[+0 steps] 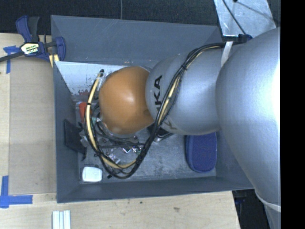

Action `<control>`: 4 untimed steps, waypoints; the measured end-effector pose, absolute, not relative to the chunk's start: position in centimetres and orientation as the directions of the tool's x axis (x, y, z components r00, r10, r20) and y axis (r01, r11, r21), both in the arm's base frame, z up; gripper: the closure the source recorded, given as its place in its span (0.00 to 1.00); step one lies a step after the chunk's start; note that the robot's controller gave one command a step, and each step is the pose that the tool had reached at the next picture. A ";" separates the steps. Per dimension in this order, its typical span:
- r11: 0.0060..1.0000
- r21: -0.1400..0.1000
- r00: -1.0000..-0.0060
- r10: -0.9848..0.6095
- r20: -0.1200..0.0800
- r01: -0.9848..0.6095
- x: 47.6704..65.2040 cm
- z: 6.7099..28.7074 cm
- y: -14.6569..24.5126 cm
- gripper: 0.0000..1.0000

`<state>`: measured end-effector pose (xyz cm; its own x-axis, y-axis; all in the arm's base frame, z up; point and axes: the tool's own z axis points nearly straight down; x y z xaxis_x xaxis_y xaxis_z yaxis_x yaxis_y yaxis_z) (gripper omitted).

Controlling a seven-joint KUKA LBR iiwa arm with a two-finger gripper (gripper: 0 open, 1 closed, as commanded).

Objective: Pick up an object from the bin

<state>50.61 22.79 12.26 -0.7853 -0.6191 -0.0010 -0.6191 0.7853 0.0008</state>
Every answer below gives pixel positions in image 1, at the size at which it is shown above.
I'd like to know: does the white rounded box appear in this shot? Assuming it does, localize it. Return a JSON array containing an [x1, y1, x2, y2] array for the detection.
[[81, 166, 103, 183]]

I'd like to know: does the black flat wedge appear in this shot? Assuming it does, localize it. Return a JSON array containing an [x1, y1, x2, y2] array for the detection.
[[62, 119, 87, 155]]

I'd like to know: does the red-orange small object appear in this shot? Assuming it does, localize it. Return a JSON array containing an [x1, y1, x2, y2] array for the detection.
[[78, 101, 88, 124]]

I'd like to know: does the blue sponge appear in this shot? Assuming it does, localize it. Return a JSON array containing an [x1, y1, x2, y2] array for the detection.
[[184, 132, 218, 174]]

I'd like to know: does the pale wood flat board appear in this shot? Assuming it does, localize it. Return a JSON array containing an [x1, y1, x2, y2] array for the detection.
[[8, 56, 58, 196]]

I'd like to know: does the grey metal bin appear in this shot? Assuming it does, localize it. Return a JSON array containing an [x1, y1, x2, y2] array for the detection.
[[50, 14, 254, 204]]

